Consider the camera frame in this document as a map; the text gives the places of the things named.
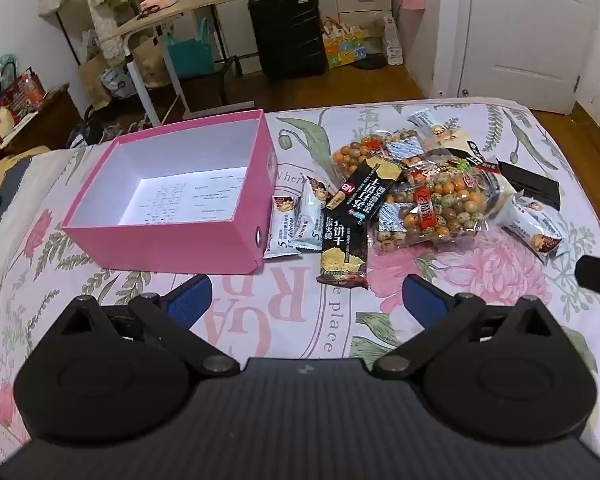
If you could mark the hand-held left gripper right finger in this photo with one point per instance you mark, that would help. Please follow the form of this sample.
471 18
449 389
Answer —
424 299

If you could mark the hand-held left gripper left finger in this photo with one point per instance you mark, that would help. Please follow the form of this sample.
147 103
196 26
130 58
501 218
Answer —
190 299

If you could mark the pink cardboard box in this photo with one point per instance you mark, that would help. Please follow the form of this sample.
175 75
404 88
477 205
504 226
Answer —
160 245

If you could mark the plain black glossy packet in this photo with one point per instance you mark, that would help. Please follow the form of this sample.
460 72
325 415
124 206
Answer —
530 185

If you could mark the small silver snack packet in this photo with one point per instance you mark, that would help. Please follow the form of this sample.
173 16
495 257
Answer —
394 217
404 148

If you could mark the black cracker packet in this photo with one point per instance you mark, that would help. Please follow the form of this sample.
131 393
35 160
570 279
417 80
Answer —
365 185
341 255

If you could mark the clear bag of coated peanuts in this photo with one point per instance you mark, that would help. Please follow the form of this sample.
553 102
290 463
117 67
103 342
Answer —
455 200
352 152

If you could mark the black bag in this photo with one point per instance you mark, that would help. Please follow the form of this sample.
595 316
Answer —
87 132

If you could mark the grey bed sheet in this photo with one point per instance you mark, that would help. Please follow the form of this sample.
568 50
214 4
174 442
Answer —
7 215

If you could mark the yellow pillow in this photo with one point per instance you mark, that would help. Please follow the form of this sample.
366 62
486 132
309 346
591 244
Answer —
20 160

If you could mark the wooden nightstand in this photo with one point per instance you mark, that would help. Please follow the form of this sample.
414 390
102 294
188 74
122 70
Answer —
50 120

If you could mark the brown paper bag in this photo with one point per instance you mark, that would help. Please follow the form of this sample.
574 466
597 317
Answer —
152 60

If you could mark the teal shopping bag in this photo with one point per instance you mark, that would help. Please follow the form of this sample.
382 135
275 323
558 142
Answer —
190 52

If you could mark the white door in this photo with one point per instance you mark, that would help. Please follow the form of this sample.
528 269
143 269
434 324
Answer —
520 25

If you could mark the pack of water bottles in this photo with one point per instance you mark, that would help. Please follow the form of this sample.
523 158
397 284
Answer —
394 40

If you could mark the colourful cardboard box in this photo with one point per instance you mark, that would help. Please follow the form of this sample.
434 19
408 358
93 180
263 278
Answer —
345 47

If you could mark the black suitcase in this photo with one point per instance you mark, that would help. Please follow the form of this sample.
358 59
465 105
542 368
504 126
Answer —
287 30

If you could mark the white lace cloth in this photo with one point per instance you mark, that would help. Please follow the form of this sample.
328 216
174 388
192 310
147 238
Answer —
110 0

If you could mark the wooden desk with white frame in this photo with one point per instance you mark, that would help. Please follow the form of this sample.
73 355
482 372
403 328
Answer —
190 2

